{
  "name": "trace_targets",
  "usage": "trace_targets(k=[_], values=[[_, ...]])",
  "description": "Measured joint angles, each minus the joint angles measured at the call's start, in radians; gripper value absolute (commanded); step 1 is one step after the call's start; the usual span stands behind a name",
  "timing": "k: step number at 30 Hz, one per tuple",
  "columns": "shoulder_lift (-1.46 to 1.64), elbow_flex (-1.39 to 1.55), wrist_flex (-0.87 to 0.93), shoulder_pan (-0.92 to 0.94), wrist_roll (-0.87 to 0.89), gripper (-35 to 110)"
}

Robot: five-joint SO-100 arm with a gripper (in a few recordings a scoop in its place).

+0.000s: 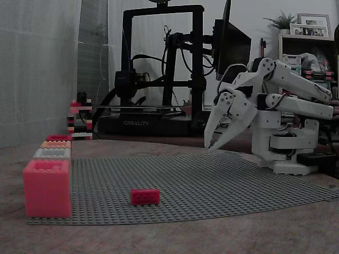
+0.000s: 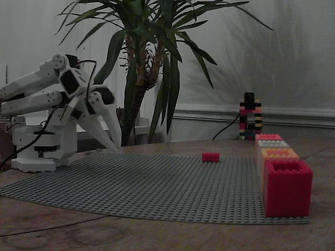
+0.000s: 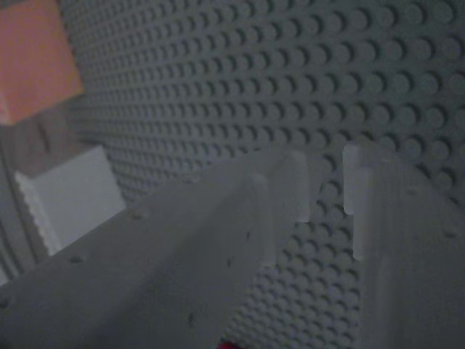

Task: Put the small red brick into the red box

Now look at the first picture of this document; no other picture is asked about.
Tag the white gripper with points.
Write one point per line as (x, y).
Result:
(239, 108)

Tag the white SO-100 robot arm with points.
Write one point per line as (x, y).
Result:
(296, 79)

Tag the grey Lego baseplate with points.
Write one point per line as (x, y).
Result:
(185, 182)

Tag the multicoloured Lego tower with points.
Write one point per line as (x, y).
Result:
(80, 124)

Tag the dark red lego brick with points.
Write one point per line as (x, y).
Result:
(58, 137)

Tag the orange lego brick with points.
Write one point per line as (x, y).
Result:
(55, 144)

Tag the grey lego brick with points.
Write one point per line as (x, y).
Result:
(51, 154)

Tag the large pink lego block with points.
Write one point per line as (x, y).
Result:
(47, 193)

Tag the black computer monitor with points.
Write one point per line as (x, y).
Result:
(233, 39)

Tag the black Creality 3D printer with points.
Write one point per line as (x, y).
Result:
(148, 124)

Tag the wooden shelf unit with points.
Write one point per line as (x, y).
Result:
(304, 43)

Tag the small green potted plant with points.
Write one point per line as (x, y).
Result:
(282, 22)

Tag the white sheer curtain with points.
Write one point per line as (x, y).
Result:
(34, 74)

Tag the small white picture frame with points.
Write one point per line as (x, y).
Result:
(308, 30)

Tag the large white picture frame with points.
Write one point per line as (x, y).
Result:
(315, 19)

